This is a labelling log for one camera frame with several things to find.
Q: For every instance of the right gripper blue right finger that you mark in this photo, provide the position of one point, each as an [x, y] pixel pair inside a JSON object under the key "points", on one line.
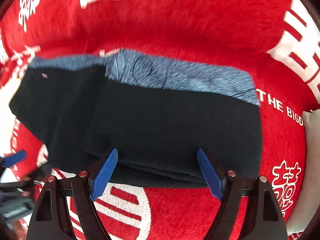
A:
{"points": [[263, 218]]}

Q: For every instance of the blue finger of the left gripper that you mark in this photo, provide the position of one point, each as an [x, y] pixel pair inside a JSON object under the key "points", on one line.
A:
{"points": [[40, 173], [11, 160]]}

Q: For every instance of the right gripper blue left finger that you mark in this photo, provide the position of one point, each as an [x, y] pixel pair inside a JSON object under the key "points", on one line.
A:
{"points": [[51, 218]]}

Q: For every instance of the red blanket with white characters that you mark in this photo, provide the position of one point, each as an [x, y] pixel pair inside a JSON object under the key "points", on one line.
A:
{"points": [[275, 41]]}

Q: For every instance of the black pants with grey lining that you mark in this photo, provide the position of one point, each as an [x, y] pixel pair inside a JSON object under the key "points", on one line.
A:
{"points": [[156, 111]]}

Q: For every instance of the beige pillow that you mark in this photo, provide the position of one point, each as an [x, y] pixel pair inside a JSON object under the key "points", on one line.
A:
{"points": [[308, 200]]}

